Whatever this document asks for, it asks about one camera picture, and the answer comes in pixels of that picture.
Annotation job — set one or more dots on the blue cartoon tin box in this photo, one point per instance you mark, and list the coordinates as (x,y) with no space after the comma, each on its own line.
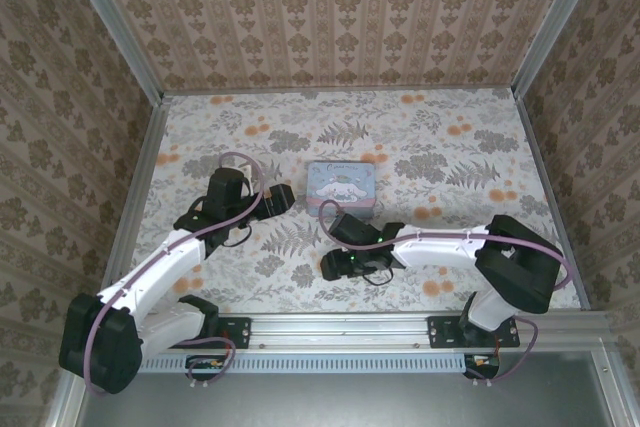
(340,187)

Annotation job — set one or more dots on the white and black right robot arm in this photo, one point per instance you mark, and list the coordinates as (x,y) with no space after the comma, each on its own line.
(440,249)

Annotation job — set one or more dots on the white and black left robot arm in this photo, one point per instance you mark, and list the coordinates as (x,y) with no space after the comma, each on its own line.
(165,259)

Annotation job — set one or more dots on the grey metal sheet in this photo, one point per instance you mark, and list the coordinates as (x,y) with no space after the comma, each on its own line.
(340,402)

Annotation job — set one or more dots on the black left connector board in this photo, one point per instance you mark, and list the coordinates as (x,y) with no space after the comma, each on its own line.
(207,363)

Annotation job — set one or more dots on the black connector board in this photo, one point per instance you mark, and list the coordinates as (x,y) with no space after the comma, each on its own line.
(482,363)
(207,363)

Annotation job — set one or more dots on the black right connector board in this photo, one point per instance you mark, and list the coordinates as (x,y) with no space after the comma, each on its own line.
(482,363)

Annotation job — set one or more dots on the long aluminium base rail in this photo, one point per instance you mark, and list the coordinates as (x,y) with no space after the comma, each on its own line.
(340,327)

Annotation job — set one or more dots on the aluminium side rail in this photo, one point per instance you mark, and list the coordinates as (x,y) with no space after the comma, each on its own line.
(147,147)
(540,147)

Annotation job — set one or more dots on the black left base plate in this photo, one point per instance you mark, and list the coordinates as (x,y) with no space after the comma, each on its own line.
(237,332)

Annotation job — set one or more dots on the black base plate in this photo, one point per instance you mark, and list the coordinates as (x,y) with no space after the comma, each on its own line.
(440,332)
(237,332)

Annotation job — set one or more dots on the thin aluminium rear rail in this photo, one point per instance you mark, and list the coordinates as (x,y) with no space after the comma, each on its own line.
(340,91)

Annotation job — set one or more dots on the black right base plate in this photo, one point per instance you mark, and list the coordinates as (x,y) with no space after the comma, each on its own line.
(440,332)

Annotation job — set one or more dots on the aluminium corner post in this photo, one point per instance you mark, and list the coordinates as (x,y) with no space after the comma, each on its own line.
(555,22)
(116,22)

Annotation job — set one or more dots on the aluminium lower frame bar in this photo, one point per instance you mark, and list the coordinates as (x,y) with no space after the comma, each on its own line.
(61,409)
(616,397)

